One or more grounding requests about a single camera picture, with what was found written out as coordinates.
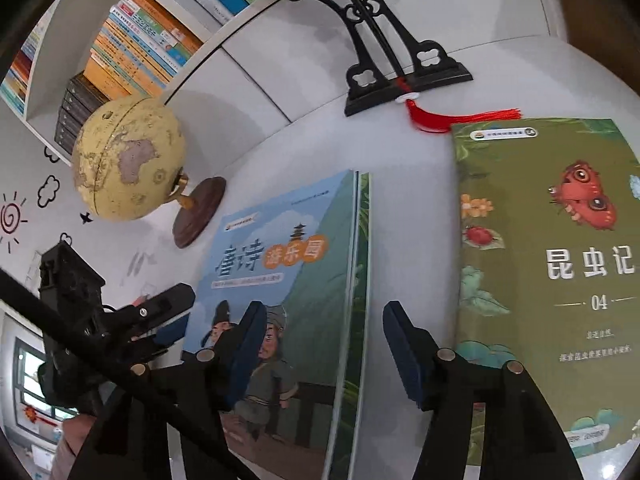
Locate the window with dark frame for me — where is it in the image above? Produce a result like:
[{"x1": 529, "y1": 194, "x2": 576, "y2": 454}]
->
[{"x1": 10, "y1": 335, "x2": 83, "y2": 426}]

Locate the yellow globe with wooden base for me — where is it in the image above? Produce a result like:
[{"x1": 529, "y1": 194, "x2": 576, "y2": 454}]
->
[{"x1": 71, "y1": 97, "x2": 227, "y2": 250}]

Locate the row of orange-spined books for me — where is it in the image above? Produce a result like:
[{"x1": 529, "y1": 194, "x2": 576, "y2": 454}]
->
[{"x1": 82, "y1": 0, "x2": 206, "y2": 101}]

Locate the green insect book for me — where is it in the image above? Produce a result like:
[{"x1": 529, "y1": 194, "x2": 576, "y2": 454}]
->
[{"x1": 450, "y1": 117, "x2": 640, "y2": 461}]

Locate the red tassel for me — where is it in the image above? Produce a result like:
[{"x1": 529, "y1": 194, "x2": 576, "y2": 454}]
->
[{"x1": 395, "y1": 91, "x2": 522, "y2": 134}]

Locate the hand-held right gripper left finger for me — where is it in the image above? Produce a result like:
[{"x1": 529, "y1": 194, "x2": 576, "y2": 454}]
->
[{"x1": 65, "y1": 300, "x2": 268, "y2": 480}]

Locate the white bookshelf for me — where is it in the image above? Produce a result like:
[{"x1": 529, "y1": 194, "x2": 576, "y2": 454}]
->
[{"x1": 0, "y1": 0, "x2": 561, "y2": 171}]

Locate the row of colourful thin books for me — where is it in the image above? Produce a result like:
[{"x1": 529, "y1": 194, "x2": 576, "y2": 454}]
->
[{"x1": 0, "y1": 15, "x2": 56, "y2": 116}]

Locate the light blue book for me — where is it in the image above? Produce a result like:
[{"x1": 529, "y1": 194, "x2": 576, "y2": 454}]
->
[{"x1": 180, "y1": 170, "x2": 361, "y2": 480}]

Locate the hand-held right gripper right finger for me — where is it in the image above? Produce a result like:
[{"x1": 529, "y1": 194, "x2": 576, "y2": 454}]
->
[{"x1": 382, "y1": 300, "x2": 583, "y2": 480}]

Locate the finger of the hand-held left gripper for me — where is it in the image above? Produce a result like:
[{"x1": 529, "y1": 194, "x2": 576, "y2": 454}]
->
[
  {"x1": 112, "y1": 282, "x2": 197, "y2": 333},
  {"x1": 132, "y1": 316, "x2": 190, "y2": 361}
]

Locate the thick black cable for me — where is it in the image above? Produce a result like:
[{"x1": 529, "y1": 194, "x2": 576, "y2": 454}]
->
[{"x1": 0, "y1": 267, "x2": 261, "y2": 480}]

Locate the sun wall sticker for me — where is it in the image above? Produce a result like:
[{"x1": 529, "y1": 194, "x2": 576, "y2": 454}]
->
[{"x1": 0, "y1": 191, "x2": 28, "y2": 256}]

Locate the person's left hand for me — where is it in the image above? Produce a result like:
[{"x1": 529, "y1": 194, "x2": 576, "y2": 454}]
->
[{"x1": 52, "y1": 412, "x2": 103, "y2": 480}]

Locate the black fan stand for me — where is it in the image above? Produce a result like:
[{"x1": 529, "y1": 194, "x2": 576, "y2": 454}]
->
[{"x1": 286, "y1": 0, "x2": 473, "y2": 118}]

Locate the set of dark grey books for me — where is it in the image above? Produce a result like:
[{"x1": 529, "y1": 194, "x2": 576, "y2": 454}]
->
[{"x1": 54, "y1": 74, "x2": 111, "y2": 157}]

